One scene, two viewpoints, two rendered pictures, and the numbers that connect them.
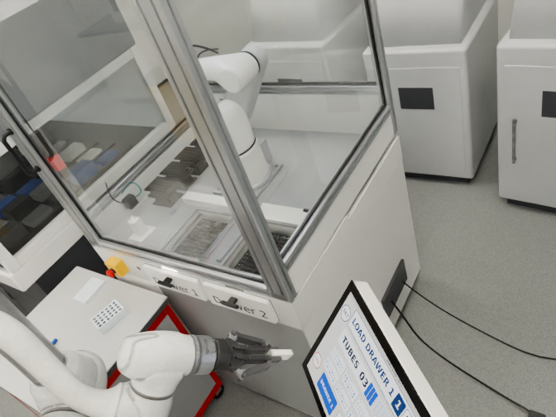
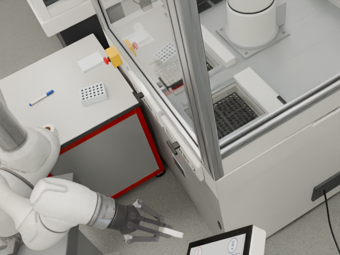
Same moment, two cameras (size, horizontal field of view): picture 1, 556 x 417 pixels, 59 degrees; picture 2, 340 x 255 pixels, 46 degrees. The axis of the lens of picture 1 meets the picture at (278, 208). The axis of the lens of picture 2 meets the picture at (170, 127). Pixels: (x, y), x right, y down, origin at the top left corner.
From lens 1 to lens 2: 0.47 m
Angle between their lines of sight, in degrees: 26
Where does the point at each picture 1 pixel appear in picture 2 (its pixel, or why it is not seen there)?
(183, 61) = not seen: outside the picture
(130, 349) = (39, 194)
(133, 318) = (109, 105)
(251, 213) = (200, 113)
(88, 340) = (72, 104)
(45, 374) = not seen: outside the picture
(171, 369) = (67, 220)
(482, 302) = not seen: outside the picture
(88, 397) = (8, 202)
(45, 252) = (72, 12)
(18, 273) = (47, 22)
